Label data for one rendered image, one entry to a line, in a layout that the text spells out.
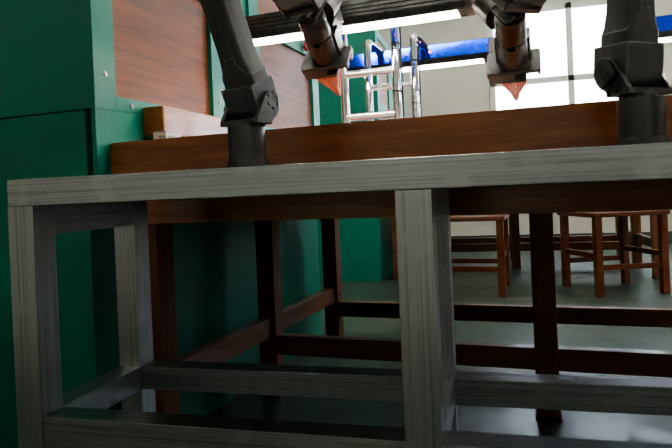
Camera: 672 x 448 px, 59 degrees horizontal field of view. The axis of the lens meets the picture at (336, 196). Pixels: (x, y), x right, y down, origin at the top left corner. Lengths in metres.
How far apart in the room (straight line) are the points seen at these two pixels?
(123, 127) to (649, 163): 1.12
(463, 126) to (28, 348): 0.79
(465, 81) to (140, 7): 5.21
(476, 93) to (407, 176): 5.80
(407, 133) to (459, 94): 5.42
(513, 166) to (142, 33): 1.11
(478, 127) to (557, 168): 0.39
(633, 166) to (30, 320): 0.83
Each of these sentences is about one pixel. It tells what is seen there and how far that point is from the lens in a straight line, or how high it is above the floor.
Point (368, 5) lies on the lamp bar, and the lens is 1.51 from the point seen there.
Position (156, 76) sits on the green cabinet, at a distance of 1.62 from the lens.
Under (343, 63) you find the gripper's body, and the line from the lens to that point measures 1.23.
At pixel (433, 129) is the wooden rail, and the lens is 1.10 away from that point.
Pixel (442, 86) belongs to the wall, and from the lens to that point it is 6.55.
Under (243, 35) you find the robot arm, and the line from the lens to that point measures 1.00.
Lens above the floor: 0.63
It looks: level
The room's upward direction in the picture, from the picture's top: 2 degrees counter-clockwise
